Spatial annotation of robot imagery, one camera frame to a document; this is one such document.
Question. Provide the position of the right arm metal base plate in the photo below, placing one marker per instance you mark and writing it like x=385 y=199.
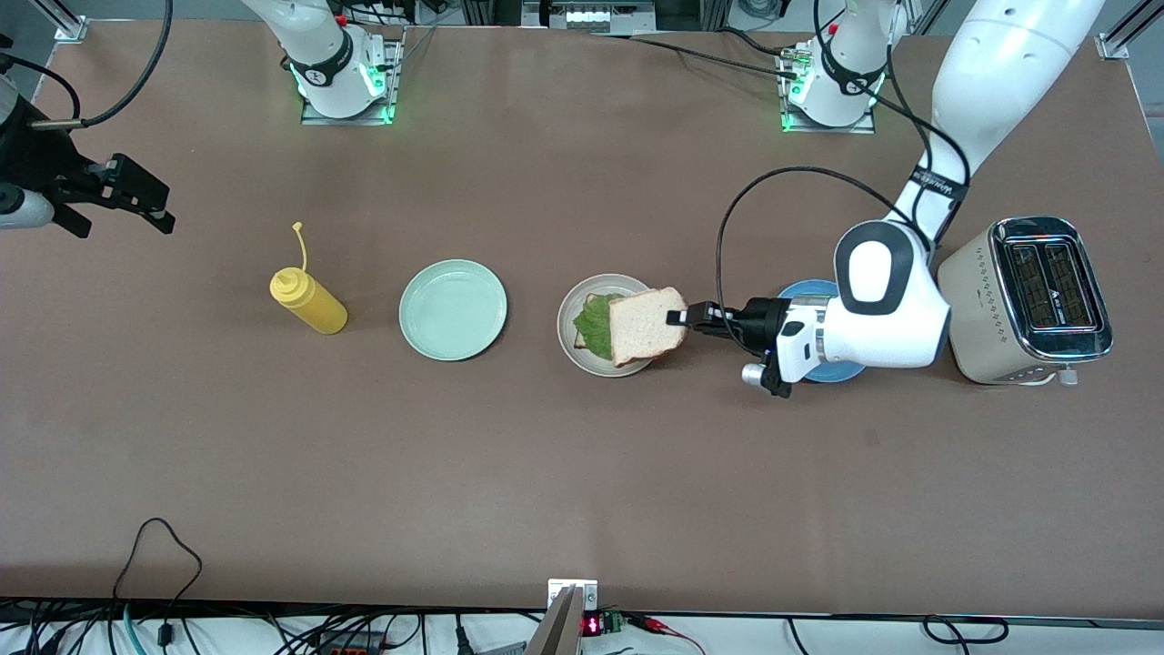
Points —
x=393 y=91

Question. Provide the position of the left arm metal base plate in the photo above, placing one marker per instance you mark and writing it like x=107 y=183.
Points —
x=818 y=128

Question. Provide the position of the green lettuce leaf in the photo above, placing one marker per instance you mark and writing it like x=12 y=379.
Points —
x=596 y=327

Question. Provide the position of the small metal bracket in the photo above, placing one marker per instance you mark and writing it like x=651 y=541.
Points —
x=587 y=596

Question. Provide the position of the yellow squeeze bottle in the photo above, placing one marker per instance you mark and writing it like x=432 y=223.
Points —
x=314 y=309

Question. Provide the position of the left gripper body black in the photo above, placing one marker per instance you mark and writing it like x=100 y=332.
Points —
x=760 y=323

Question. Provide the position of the beige chrome toaster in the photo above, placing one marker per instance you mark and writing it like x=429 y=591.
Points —
x=973 y=309

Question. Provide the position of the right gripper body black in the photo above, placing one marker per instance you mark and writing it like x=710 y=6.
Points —
x=35 y=156

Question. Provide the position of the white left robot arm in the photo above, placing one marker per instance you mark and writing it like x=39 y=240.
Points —
x=1000 y=73

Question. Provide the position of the red digit display module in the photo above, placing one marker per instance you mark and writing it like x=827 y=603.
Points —
x=596 y=626

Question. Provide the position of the grey metal bar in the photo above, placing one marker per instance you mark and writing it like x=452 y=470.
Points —
x=556 y=632

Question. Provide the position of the light green plate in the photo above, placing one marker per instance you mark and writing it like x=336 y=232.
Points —
x=452 y=309

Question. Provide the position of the beige plate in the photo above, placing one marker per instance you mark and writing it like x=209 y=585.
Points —
x=596 y=367

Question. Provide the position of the aluminium frame bracket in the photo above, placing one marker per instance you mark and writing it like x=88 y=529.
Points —
x=68 y=27
x=1117 y=45

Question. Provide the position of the toasted bread slice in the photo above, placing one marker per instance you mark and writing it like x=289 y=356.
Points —
x=579 y=341
x=646 y=327

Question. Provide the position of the blue plate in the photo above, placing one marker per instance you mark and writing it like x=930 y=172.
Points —
x=809 y=289

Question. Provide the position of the white power strip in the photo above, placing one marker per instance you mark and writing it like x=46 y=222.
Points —
x=587 y=16

